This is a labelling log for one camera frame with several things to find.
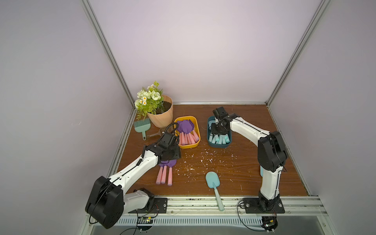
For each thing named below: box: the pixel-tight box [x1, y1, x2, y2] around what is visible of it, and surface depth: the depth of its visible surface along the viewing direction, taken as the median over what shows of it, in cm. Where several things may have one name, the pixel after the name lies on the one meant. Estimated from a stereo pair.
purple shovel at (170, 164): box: [166, 159, 177, 187], surface depth 84 cm
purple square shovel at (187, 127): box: [181, 119, 196, 145], surface depth 102 cm
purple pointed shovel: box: [178, 119, 187, 145], surface depth 102 cm
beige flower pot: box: [146, 94, 174, 129], surface depth 99 cm
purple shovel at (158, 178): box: [155, 163, 165, 185], surface depth 82 cm
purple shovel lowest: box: [184, 132, 189, 145], surface depth 99 cm
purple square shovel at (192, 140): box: [187, 132, 196, 145], surface depth 97 cm
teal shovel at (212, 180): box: [205, 171, 225, 212], surface depth 82 cm
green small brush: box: [133, 118, 151, 141], surface depth 109 cm
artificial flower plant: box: [134, 80, 165, 119], surface depth 85 cm
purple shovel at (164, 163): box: [160, 160, 169, 185], surface depth 84 cm
